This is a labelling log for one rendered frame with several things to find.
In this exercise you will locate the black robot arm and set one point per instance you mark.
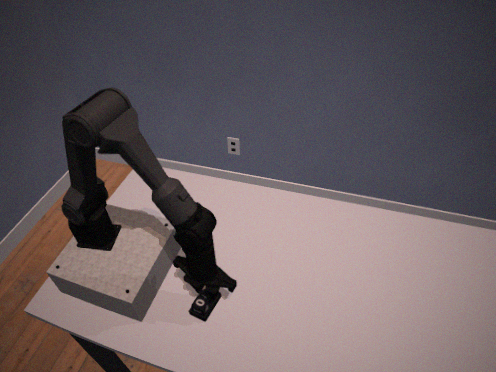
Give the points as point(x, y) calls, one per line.
point(112, 124)

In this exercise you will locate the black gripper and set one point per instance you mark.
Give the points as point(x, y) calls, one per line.
point(213, 276)

